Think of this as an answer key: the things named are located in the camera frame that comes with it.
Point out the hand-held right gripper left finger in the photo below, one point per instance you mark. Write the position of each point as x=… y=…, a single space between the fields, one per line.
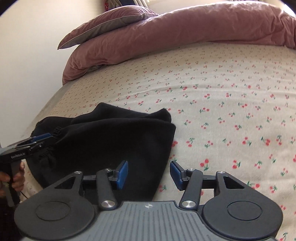
x=122 y=175

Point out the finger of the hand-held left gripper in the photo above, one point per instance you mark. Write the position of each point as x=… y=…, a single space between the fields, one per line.
x=41 y=138

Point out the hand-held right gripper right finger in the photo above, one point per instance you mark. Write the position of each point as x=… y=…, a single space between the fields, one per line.
x=175 y=175

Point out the black pants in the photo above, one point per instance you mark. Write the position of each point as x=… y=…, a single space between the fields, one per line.
x=104 y=143

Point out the person's left hand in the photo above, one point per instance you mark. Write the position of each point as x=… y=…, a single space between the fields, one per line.
x=20 y=178

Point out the cherry print bedsheet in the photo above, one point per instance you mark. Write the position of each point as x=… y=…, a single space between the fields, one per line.
x=231 y=104

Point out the pink pillow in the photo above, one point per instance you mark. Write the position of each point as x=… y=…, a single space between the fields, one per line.
x=106 y=25

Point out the pink duvet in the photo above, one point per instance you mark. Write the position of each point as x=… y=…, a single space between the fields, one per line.
x=175 y=27

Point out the hanging patterned garment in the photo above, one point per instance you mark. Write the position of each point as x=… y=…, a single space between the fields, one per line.
x=111 y=4

